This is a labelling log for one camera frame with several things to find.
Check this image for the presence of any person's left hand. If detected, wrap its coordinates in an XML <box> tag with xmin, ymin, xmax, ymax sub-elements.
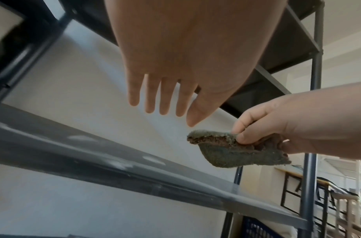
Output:
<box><xmin>105</xmin><ymin>0</ymin><xmax>288</xmax><ymax>128</ymax></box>

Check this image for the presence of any person's right hand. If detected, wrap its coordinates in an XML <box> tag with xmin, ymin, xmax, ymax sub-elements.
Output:
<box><xmin>231</xmin><ymin>81</ymin><xmax>361</xmax><ymax>161</ymax></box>

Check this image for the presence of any green and pink cleaning cloth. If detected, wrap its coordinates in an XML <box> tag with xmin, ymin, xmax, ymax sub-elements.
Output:
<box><xmin>186</xmin><ymin>129</ymin><xmax>292</xmax><ymax>169</ymax></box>

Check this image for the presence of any dark metal shelf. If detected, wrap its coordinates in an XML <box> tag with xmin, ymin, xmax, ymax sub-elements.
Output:
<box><xmin>0</xmin><ymin>0</ymin><xmax>325</xmax><ymax>238</ymax></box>

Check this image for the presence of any wooden desk with black legs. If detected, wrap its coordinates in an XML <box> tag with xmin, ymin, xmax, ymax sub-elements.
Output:
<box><xmin>274</xmin><ymin>165</ymin><xmax>340</xmax><ymax>233</ymax></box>

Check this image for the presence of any wooden chair with grey seat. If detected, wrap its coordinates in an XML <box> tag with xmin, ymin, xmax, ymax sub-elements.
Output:
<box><xmin>327</xmin><ymin>183</ymin><xmax>361</xmax><ymax>238</ymax></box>

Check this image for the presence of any blue plastic crate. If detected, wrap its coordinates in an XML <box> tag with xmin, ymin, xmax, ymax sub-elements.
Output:
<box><xmin>242</xmin><ymin>216</ymin><xmax>287</xmax><ymax>238</ymax></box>

